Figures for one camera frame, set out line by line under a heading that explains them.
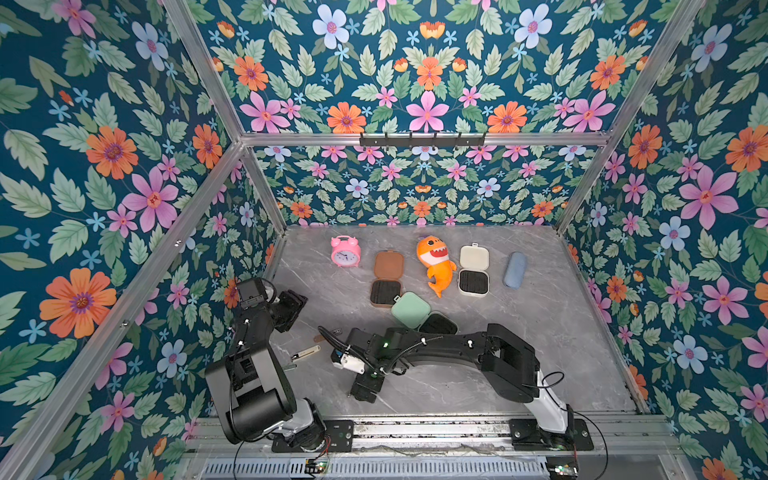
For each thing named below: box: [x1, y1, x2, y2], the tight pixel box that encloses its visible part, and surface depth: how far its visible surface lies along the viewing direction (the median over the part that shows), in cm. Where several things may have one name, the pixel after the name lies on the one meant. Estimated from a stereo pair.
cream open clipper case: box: [457, 242, 490, 297], surface depth 107 cm
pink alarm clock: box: [330, 235, 361, 268], surface depth 104 cm
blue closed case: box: [502, 251, 527, 291], surface depth 106 cm
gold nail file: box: [291, 345, 321, 361], surface depth 88 cm
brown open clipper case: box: [370, 250, 404, 308], surface depth 106 cm
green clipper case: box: [391, 291, 459, 335], surface depth 97 cm
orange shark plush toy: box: [416, 235, 457, 298], surface depth 103 cm
